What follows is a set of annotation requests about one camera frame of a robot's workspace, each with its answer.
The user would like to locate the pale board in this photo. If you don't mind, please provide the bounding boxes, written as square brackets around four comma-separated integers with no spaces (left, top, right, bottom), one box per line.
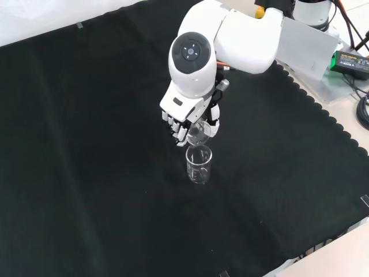
[275,16,341,81]

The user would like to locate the wide clear glass beaker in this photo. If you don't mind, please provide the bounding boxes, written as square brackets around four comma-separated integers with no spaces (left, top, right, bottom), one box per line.
[185,121,212,149]

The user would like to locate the black bench cloth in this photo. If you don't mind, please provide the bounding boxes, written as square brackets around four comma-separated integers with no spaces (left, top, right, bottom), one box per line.
[0,0,369,277]

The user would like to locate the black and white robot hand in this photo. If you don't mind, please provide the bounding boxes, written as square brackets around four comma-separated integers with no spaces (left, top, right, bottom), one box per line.
[159,72,231,148]

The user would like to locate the black cable bundle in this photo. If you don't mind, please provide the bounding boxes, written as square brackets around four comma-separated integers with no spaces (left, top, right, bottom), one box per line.
[355,91,369,131]

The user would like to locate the orange cable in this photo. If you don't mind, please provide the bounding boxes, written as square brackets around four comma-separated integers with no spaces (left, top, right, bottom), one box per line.
[216,59,232,72]

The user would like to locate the grey metal base plate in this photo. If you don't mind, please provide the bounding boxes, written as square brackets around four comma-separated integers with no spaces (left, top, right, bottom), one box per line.
[276,24,369,103]

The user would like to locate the black power adapter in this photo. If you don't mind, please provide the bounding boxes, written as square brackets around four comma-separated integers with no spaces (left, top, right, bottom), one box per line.
[329,50,369,80]

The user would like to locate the tall clear glass beaker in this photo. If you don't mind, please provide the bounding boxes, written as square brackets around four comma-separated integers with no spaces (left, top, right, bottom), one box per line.
[184,144,214,186]

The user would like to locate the dark cables with orange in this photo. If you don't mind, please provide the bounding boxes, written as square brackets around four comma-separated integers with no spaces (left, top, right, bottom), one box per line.
[331,0,369,56]

